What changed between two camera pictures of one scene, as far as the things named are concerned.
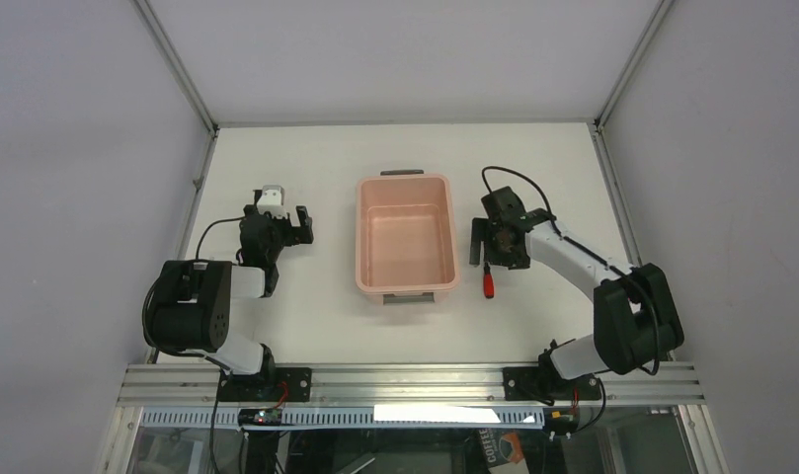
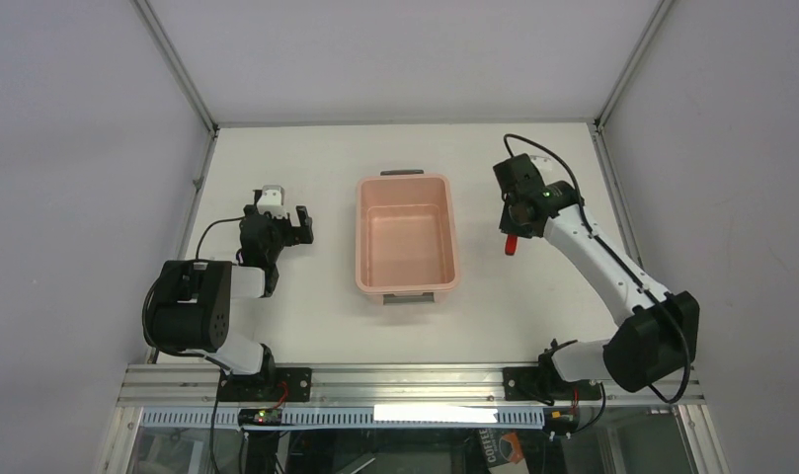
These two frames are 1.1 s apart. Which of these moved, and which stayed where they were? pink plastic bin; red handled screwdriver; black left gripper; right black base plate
Moved: red handled screwdriver
Stayed: black left gripper; pink plastic bin; right black base plate
